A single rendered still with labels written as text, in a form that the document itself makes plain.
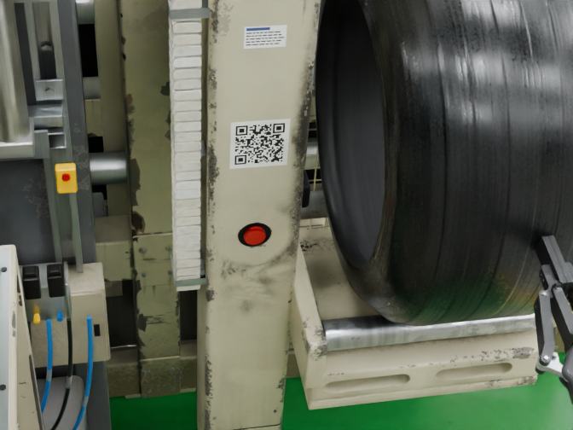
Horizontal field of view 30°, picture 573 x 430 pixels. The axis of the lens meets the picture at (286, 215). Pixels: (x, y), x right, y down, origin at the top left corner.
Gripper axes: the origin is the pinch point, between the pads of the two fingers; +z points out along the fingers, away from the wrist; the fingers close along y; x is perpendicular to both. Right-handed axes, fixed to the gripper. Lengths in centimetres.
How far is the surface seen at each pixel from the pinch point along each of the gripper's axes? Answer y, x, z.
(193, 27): 40, -16, 27
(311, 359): 24.9, 28.2, 7.7
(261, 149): 31.3, 1.2, 23.0
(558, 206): -1.0, -4.6, 5.2
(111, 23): 47, 39, 94
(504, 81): 5.6, -16.3, 14.8
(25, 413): 63, 19, -1
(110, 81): 48, 53, 92
